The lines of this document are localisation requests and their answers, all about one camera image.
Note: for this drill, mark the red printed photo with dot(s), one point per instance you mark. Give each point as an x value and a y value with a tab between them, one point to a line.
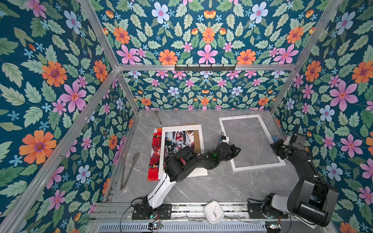
173	143

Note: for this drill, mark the clear acrylic sheet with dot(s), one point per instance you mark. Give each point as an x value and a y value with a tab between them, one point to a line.
250	133

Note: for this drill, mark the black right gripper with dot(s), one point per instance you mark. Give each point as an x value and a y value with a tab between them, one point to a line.
276	145

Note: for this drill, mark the white picture frame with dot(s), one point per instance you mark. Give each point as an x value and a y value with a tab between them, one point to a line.
280	162

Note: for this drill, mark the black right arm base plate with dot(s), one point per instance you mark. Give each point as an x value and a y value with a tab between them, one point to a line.
253	210

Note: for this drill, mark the blue binder clip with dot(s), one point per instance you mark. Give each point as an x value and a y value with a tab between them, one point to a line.
276	137

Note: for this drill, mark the white square clock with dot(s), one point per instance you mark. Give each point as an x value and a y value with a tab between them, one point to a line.
213	212

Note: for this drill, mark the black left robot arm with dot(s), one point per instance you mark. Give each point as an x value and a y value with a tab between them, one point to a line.
178	167

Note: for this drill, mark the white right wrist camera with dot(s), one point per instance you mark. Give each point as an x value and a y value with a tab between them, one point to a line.
297	139

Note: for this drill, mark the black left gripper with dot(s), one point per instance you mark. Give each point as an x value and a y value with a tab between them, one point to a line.
235	153

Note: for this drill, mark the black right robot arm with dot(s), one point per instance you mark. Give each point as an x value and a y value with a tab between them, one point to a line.
312	200

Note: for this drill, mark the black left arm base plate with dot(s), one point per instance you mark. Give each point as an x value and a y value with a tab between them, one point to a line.
163	211

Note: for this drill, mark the brown backing board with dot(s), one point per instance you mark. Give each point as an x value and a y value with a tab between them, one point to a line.
198	141

